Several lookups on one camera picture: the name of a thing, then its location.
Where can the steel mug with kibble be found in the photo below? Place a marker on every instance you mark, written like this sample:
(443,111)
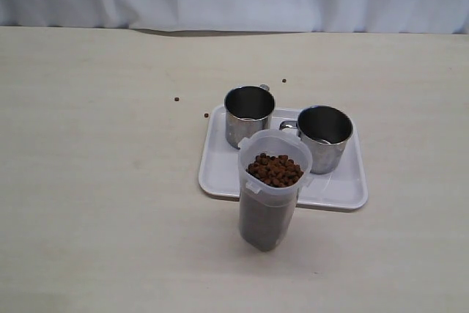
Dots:
(249,109)
(325,130)

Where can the translucent plastic container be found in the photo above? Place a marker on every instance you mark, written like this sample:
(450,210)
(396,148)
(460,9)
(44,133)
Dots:
(273,168)

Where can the white plastic tray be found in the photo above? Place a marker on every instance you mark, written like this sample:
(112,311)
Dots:
(343,189)

